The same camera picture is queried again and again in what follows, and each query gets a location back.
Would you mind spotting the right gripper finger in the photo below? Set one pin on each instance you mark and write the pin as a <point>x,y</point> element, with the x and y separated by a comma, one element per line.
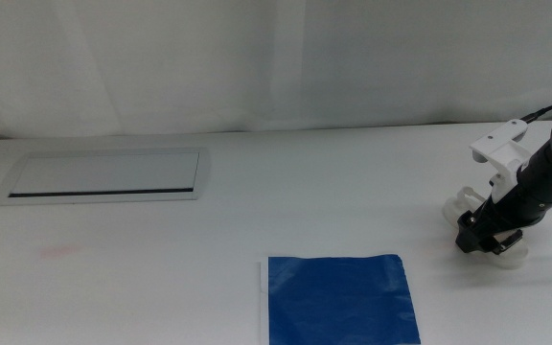
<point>508,242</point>
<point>468,235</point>

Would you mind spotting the blue mat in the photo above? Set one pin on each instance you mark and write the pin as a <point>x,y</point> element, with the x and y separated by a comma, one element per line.
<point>338,302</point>

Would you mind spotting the white backdrop curtain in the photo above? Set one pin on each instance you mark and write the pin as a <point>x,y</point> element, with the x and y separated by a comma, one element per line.
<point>209,62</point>

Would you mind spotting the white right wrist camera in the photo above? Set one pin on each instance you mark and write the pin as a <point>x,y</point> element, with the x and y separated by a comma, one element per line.
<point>503,148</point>

